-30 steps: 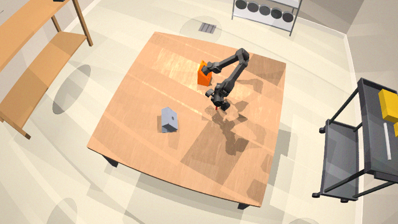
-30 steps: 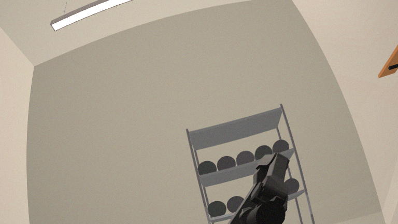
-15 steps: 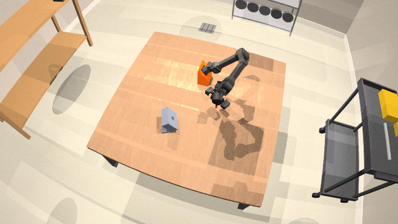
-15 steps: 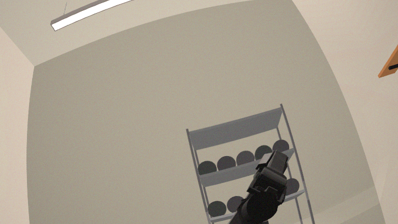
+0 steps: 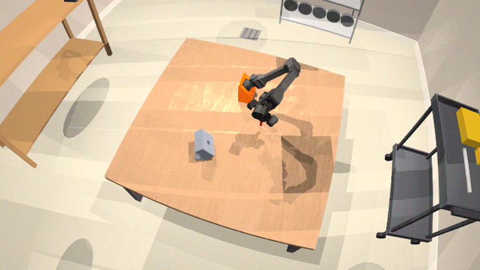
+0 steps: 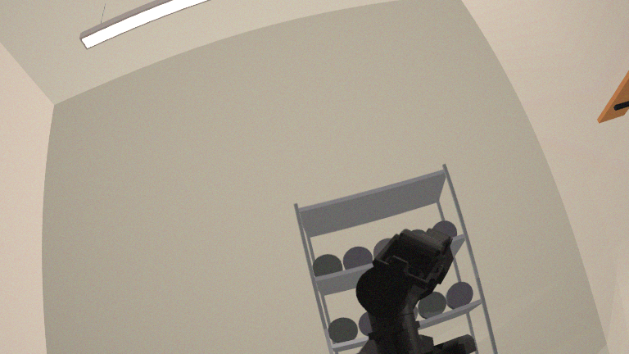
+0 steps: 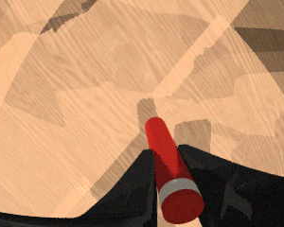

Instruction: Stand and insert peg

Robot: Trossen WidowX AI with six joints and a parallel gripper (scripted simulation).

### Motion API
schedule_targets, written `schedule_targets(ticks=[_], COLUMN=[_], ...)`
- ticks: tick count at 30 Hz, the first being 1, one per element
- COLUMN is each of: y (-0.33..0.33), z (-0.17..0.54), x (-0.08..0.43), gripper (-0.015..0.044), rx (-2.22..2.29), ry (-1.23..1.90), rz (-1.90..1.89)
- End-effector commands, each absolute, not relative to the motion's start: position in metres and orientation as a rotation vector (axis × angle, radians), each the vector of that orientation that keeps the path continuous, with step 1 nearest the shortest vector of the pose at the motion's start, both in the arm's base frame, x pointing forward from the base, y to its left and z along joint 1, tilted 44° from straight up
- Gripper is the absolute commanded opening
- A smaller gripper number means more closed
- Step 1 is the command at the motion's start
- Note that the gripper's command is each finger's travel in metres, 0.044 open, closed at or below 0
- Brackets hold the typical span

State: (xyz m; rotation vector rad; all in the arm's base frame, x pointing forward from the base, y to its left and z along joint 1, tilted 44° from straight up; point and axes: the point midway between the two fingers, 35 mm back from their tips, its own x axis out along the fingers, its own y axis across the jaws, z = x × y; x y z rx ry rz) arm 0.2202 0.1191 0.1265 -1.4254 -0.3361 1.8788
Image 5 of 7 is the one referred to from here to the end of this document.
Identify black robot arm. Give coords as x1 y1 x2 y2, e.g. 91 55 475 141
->
242 57 301 120

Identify grey square panel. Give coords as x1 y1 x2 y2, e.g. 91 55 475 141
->
194 129 215 160

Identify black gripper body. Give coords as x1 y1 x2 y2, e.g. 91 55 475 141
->
247 99 278 127

